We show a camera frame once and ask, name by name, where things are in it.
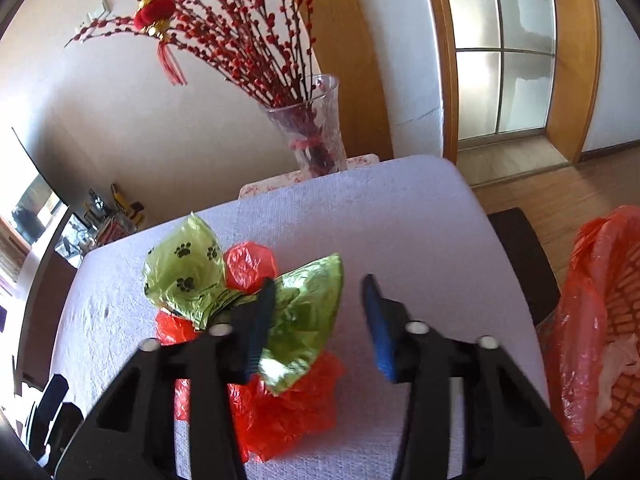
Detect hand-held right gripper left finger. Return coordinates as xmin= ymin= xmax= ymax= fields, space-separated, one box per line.
xmin=54 ymin=277 xmax=277 ymax=480

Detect large red-orange plastic bag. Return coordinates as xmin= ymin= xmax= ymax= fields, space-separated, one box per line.
xmin=154 ymin=241 xmax=347 ymax=463

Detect black object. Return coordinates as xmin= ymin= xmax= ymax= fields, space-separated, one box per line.
xmin=22 ymin=374 xmax=85 ymax=466

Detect wooden glass-pane door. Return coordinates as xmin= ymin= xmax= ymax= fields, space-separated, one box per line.
xmin=420 ymin=0 xmax=601 ymax=166

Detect clear glass vase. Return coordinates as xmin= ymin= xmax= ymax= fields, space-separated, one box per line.
xmin=258 ymin=74 xmax=349 ymax=179

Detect cabinet clutter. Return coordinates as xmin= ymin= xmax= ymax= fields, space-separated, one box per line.
xmin=55 ymin=182 xmax=146 ymax=268

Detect red lined wastebasket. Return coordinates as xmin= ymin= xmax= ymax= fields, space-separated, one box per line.
xmin=537 ymin=205 xmax=640 ymax=478

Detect light green paw-print bag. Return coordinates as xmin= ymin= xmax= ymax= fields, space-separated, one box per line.
xmin=142 ymin=212 xmax=346 ymax=395

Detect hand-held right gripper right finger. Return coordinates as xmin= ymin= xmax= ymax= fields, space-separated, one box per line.
xmin=362 ymin=274 xmax=586 ymax=480

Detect clear white plastic bag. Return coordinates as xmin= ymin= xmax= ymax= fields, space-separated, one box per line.
xmin=597 ymin=337 xmax=640 ymax=418

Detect flat screen television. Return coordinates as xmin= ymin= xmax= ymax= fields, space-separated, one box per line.
xmin=0 ymin=127 xmax=68 ymax=251

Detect dark chair seat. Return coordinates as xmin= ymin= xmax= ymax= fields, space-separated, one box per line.
xmin=487 ymin=207 xmax=561 ymax=328

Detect red berry branches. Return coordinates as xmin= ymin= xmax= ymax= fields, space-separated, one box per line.
xmin=65 ymin=0 xmax=326 ymax=111

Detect red lantern ornament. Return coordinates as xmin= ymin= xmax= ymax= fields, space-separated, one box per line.
xmin=132 ymin=0 xmax=188 ymax=86

